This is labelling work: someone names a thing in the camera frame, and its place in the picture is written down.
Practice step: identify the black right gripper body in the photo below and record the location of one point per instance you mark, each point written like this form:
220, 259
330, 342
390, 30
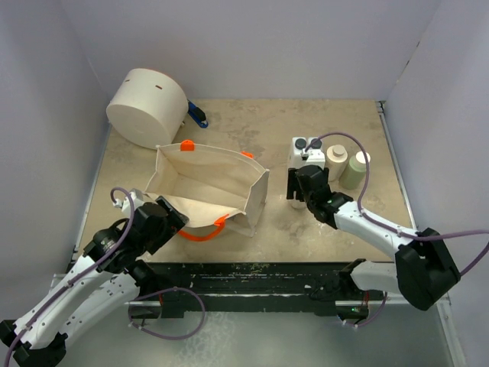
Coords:
309, 202

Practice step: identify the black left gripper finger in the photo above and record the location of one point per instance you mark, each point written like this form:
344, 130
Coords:
176, 220
164, 207

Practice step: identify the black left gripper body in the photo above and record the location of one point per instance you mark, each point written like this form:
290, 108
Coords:
156, 241

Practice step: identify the green bottle white cap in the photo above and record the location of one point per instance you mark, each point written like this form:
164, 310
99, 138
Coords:
355, 171

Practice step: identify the white square bottle dark cap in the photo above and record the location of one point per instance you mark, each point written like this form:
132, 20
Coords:
295, 158

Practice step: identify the canvas bag orange handles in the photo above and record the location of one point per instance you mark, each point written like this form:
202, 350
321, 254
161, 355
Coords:
215, 188

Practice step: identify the beige bottle beige cap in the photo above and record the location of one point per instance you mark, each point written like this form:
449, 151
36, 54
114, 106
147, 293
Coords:
336, 157

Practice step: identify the clear bottle white cap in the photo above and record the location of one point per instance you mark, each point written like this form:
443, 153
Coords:
297, 204

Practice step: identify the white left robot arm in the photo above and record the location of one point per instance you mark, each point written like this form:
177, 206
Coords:
109, 273

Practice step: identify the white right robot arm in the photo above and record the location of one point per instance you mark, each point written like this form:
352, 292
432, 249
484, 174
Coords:
421, 268

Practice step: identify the blue black tool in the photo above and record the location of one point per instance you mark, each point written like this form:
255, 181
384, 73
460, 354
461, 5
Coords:
197, 115

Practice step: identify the large white cylindrical container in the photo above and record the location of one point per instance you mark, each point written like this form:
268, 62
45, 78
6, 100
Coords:
148, 108

